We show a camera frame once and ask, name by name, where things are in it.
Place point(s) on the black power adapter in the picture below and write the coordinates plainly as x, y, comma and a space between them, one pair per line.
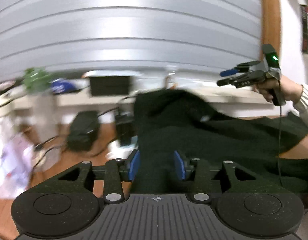
84, 130

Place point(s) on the person's right hand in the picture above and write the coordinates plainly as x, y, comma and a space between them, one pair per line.
290, 90

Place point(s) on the wooden window trim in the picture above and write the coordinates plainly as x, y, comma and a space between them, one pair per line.
270, 17

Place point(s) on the grey window blind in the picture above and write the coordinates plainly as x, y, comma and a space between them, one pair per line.
119, 25

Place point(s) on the black book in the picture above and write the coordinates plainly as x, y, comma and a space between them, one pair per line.
304, 30

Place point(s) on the person's right forearm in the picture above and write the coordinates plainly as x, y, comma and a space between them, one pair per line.
306, 102

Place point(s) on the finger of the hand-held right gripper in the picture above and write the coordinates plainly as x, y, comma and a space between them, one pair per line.
239, 80
231, 72

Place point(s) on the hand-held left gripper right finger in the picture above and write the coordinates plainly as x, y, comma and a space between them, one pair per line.
179, 166

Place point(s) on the black box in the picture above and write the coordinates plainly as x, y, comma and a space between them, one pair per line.
111, 85

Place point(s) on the black device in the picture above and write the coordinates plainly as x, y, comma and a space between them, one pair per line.
125, 130

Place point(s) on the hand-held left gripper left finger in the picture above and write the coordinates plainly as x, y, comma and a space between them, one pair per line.
135, 166

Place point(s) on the green plant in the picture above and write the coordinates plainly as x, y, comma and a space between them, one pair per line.
35, 78

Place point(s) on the dark green pants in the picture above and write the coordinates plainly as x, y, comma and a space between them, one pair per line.
194, 135

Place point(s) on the white papers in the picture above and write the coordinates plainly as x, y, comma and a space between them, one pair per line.
11, 160

